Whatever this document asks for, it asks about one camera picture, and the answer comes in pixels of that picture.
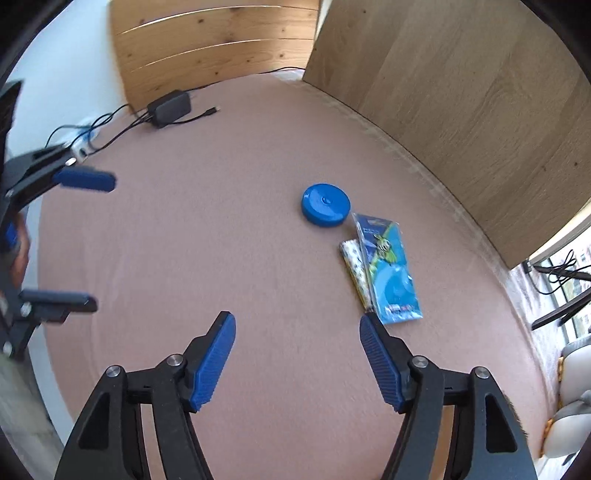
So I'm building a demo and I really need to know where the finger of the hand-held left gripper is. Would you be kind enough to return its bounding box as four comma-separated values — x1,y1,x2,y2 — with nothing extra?
0,290,99,361
4,147,117,210

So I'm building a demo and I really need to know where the pine slat panel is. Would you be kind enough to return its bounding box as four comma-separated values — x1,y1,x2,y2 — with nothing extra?
110,0,321,112

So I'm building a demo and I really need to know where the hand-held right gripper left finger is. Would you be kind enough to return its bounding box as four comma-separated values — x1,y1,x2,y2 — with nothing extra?
54,311,237,480

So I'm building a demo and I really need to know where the blue printed packet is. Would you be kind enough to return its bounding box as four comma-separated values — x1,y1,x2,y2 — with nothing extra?
352,212,424,325

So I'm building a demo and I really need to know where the blue round tin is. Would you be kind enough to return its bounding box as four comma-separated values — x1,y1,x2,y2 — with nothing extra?
300,184,352,228

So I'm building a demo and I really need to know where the black tripod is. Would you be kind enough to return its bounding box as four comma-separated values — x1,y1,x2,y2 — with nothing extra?
531,263,591,330

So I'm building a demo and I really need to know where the white power strip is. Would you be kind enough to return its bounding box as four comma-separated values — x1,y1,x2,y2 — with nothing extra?
69,117,102,160

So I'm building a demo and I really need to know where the patterned lighter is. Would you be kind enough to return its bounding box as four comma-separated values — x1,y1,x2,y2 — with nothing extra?
339,239,375,312

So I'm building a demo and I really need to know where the black power adapter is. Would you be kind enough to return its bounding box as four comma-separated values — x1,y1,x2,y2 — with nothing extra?
147,90,192,129

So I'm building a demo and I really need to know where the black power cable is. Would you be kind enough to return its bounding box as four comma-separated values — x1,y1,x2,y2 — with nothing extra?
46,104,153,158

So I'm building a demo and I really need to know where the large penguin plush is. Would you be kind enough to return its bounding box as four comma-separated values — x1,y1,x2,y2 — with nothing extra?
560,336,591,398

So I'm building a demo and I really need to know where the black tripod cable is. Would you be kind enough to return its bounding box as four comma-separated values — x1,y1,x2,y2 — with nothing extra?
547,249,583,296

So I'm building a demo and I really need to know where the small penguin plush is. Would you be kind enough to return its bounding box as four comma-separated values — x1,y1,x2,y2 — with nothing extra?
540,390,591,459

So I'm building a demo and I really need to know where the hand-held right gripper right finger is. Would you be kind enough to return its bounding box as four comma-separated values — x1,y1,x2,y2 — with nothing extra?
359,313,539,480

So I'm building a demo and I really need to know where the light wooden board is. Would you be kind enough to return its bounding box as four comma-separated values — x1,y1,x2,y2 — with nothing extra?
302,0,591,271

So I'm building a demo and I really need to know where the black usb cable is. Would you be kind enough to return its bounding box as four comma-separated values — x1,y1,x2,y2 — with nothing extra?
173,107,220,126

